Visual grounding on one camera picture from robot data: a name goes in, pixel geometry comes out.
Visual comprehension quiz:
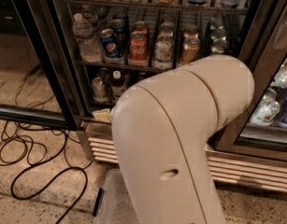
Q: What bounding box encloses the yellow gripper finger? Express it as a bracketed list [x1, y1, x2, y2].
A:
[92, 108, 111, 123]

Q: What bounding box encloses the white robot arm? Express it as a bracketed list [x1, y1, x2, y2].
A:
[111, 55, 254, 224]

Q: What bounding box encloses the silver can bottom shelf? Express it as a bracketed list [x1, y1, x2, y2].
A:
[92, 77, 108, 103]

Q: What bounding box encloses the brown juice bottle left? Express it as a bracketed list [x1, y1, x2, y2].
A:
[111, 71, 126, 103]

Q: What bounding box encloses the clear water bottle middle shelf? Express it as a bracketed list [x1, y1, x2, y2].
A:
[73, 13, 102, 63]

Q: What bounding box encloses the open glass fridge door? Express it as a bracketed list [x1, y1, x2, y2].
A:
[0, 0, 80, 130]

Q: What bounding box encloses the stainless steel fridge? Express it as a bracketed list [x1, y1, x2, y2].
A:
[6, 0, 287, 194]

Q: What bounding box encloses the blue Pepsi can front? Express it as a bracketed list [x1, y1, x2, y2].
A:
[100, 28, 122, 58]

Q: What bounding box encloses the red Coca-Cola can front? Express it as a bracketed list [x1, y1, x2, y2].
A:
[129, 31, 147, 61]

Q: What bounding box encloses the white green soda can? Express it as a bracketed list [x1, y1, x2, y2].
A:
[154, 35, 173, 63]

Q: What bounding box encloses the clear plastic storage bin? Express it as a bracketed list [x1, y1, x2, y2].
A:
[93, 169, 131, 224]

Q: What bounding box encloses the gold soda can front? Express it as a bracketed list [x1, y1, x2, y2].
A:
[180, 37, 200, 65]

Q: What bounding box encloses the green silver soda can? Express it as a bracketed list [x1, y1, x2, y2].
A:
[210, 39, 228, 54]

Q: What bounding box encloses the white can right door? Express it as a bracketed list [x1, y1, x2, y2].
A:
[250, 99, 280, 126]

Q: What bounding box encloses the black floor cable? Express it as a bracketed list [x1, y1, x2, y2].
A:
[0, 63, 93, 224]

